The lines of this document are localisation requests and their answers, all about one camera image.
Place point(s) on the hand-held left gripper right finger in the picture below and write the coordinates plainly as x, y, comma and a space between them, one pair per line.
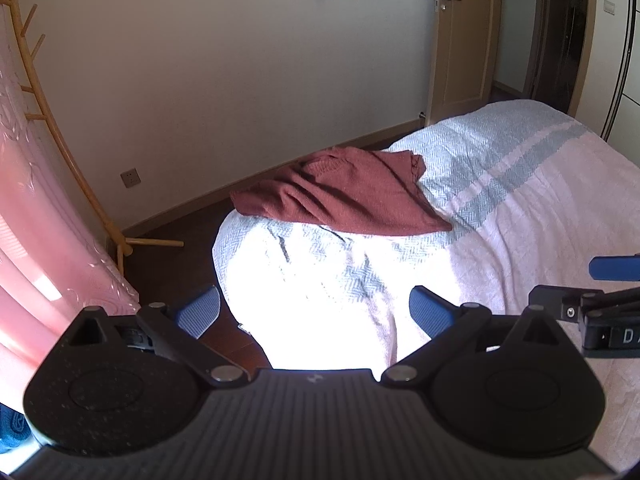
431, 310

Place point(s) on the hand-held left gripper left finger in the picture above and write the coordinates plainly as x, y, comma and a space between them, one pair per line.
200, 310

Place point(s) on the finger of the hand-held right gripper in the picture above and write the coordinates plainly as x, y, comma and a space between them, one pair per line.
560, 302
616, 268

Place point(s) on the maroon knit sweater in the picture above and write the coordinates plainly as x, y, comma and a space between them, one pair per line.
345, 195

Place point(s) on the pink curtain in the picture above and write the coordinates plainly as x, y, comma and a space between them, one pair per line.
40, 220

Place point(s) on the wooden coat rack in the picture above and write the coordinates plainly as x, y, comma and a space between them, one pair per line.
75, 170

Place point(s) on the white wardrobe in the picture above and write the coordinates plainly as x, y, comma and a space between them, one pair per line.
620, 70

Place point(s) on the blue cloth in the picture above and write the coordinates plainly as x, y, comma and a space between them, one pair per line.
10, 430

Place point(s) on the dark wooden door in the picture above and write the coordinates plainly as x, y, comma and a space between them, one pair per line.
562, 35

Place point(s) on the light wooden door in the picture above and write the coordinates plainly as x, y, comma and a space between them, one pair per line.
462, 40

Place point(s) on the beige wall socket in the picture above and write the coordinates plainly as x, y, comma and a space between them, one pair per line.
130, 177

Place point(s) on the white wall switch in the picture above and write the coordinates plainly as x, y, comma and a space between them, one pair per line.
608, 6

